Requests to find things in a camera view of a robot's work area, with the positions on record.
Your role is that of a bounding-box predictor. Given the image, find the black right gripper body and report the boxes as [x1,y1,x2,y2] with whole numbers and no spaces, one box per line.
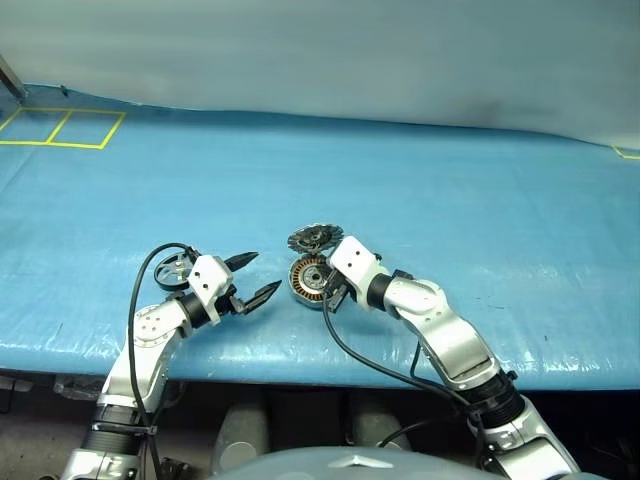
[322,271,352,314]

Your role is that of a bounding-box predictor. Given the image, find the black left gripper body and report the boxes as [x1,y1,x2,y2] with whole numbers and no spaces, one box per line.
[217,282,247,319]

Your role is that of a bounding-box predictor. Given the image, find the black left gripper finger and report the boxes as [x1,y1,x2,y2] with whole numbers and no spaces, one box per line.
[237,279,284,317]
[224,250,260,274]

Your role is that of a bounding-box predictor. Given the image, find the silver motor housing copper windings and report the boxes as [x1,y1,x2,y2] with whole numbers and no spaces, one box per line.
[288,253,334,310]

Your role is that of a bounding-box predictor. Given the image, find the silver motor end cover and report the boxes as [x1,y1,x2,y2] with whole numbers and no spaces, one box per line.
[287,221,345,255]

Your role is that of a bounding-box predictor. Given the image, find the silver motor bell housing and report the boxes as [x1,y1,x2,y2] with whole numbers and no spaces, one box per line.
[153,248,197,291]

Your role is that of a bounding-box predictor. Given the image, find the blue plastic table cover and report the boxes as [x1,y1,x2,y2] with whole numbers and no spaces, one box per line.
[0,82,640,389]

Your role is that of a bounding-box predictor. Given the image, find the grey rounded shape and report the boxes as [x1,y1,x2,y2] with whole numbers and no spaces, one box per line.
[349,399,411,451]
[214,399,271,476]

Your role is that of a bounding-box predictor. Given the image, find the grey blue robot torso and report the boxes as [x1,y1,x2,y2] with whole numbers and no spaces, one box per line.
[209,446,501,480]

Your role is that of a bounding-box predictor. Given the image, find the yellow tape double square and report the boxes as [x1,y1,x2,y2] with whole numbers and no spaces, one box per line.
[0,107,127,151]

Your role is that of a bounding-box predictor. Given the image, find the white backdrop board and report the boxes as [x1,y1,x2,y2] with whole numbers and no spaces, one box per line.
[0,0,640,147]

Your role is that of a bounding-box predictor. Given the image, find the silver metal bar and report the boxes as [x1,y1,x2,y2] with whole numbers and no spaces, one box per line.
[0,52,27,101]

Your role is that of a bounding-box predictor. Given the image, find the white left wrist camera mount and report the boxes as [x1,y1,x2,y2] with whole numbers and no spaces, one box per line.
[187,254,235,326]

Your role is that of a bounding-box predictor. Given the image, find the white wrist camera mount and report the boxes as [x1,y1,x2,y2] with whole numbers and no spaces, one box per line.
[187,254,235,326]
[325,236,392,311]

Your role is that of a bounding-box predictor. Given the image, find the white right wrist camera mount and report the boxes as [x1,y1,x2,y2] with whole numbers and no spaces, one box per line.
[325,236,392,311]

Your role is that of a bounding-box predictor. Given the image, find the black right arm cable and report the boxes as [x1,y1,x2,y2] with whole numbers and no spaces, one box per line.
[322,294,501,451]

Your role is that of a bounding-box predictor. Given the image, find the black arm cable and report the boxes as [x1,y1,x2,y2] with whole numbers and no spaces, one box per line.
[322,294,501,451]
[128,242,201,480]

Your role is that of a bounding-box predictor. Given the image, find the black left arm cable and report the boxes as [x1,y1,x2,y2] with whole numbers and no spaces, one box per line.
[128,242,201,480]

